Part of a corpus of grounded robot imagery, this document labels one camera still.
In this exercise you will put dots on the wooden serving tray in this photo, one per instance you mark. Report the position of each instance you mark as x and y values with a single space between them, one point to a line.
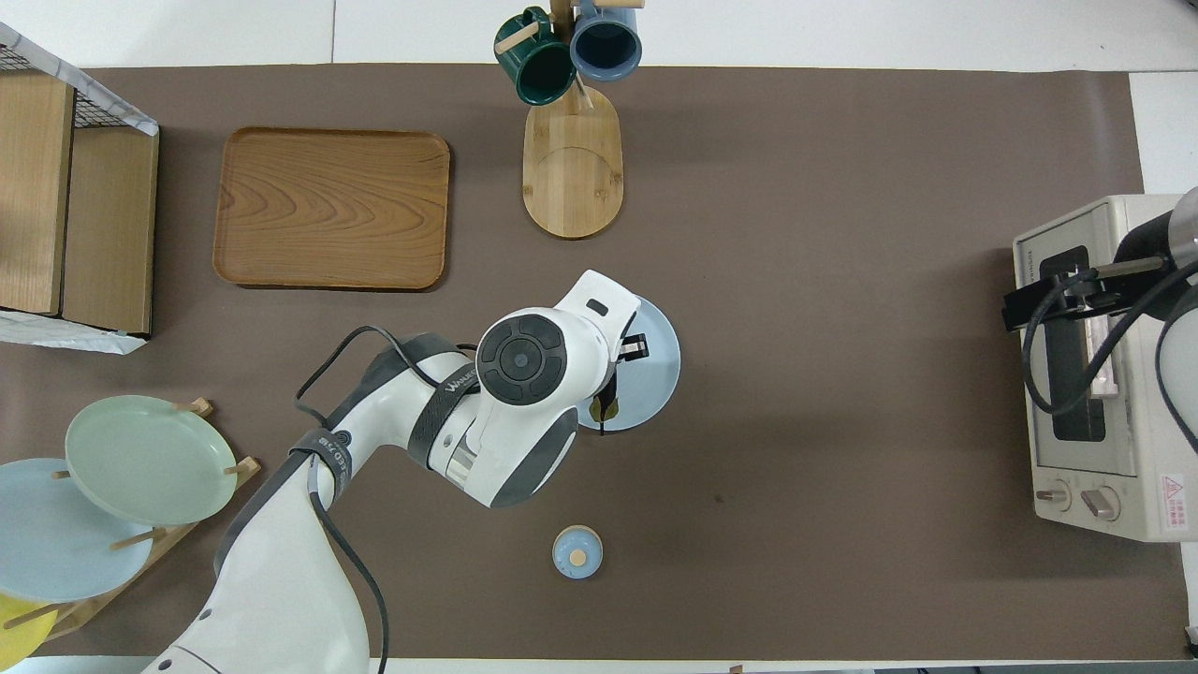
332 206

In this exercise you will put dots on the wooden mug tree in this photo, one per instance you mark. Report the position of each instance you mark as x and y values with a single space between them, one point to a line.
573 178

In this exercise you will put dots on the yellow racked plate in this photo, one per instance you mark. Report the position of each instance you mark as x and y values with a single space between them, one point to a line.
19 637

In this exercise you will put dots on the light blue racked plate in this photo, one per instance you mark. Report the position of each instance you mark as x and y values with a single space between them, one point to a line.
56 543

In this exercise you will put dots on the cream toaster oven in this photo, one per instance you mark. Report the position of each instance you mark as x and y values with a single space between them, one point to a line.
1086 243

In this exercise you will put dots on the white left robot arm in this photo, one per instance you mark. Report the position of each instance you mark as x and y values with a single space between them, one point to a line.
281 580

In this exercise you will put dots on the pale green racked plate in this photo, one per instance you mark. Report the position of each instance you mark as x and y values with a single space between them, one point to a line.
150 459

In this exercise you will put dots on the brown table mat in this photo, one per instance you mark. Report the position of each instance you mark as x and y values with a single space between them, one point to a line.
796 374

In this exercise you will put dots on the dark green ceramic mug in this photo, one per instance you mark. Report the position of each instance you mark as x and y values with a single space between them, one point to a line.
538 70

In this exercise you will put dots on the wooden plate rack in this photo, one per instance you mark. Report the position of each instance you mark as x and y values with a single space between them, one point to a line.
168 538

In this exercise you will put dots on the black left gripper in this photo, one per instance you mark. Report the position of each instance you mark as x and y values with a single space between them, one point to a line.
634 347

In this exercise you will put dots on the small blue call bell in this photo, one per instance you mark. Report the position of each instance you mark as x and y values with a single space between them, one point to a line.
577 552

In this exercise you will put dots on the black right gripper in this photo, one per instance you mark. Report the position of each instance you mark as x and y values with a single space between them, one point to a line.
1093 292

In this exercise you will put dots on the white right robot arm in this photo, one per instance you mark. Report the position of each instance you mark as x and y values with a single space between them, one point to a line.
1170 309

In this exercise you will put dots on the blue ceramic mug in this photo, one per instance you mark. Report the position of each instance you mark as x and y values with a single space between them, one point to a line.
606 47

